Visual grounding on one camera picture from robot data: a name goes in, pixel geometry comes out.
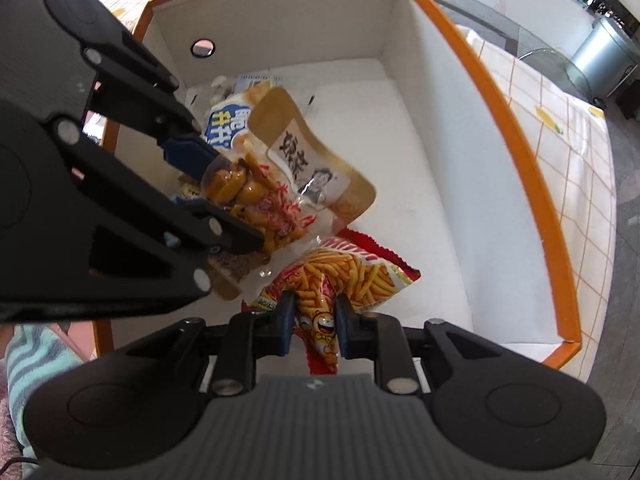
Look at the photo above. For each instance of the red fries snack bag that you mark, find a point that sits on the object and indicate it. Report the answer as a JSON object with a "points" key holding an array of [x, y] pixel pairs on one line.
{"points": [[349, 263]]}

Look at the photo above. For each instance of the brown clear pastry bag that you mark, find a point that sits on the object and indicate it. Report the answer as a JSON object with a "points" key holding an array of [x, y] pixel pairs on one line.
{"points": [[284, 182]]}

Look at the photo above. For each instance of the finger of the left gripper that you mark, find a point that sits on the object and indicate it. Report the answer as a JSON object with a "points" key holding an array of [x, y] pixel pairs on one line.
{"points": [[148, 105], [198, 224]]}

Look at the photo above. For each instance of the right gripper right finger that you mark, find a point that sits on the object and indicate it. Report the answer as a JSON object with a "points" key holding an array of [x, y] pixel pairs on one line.
{"points": [[378, 338]]}

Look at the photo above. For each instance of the white blue cracker bag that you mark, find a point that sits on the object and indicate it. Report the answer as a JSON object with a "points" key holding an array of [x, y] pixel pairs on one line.
{"points": [[226, 126]]}

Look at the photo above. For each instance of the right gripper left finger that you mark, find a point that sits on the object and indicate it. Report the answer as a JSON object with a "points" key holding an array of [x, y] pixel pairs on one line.
{"points": [[253, 335]]}

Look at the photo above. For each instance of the orange cardboard box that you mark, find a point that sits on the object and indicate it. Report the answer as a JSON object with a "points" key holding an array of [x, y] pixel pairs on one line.
{"points": [[394, 88]]}

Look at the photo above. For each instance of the silver trash can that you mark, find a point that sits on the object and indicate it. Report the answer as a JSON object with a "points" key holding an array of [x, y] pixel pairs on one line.
{"points": [[607, 57]]}

